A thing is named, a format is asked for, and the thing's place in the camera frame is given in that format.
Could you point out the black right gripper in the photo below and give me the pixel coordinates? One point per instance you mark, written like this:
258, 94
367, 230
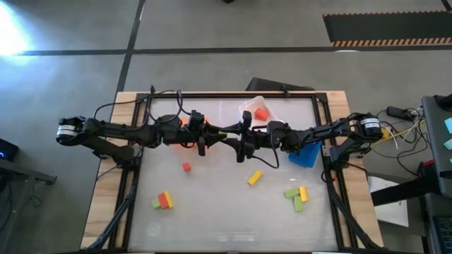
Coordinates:
275, 137

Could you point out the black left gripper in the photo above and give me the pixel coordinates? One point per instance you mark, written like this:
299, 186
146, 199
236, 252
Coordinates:
180, 132

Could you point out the large red block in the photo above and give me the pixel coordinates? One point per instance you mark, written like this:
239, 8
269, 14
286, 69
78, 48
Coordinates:
261, 114

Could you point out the small red cube block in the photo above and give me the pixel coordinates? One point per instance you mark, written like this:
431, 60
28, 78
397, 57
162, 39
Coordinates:
186, 167

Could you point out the yellow rectangular block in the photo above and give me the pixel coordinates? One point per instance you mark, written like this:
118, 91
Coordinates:
255, 178
169, 199
303, 194

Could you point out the green rectangular block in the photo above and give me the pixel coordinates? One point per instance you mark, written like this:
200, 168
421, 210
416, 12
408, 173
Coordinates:
291, 193
298, 204

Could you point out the red rectangular block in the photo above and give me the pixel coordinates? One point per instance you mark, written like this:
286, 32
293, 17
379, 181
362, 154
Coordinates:
163, 201

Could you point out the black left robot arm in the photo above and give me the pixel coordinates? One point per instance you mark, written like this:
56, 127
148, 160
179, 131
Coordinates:
116, 131

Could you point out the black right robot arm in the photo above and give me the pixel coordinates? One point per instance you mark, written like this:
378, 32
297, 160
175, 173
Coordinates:
328, 130

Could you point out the orange translucent plastic bin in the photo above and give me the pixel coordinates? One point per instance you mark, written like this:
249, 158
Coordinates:
179, 145

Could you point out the white plastic bin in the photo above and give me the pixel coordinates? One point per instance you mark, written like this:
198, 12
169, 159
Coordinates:
252, 106

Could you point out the black flat panel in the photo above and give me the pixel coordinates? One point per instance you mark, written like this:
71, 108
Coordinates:
268, 85

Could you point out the blue perforated plastic bin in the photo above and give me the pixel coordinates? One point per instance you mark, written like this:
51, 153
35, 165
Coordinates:
307, 157

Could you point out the small green block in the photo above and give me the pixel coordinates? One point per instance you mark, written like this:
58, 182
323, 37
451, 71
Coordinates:
156, 204

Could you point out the black power adapter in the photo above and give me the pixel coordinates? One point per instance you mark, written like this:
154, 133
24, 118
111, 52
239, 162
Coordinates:
395, 113

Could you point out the white paper sheet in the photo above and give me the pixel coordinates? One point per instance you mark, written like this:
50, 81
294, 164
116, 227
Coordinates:
392, 211

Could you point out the black desk leg bar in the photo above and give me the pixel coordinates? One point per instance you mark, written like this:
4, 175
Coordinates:
402, 192

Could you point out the black hazard-striped floor mat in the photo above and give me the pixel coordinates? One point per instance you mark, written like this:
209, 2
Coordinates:
388, 28

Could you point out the dark gray side desk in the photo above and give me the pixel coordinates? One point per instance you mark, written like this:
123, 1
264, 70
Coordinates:
436, 148

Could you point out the black device with blue light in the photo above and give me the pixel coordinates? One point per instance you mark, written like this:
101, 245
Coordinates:
8, 148

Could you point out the teal sticky note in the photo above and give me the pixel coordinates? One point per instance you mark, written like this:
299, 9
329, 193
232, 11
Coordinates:
449, 126
448, 144

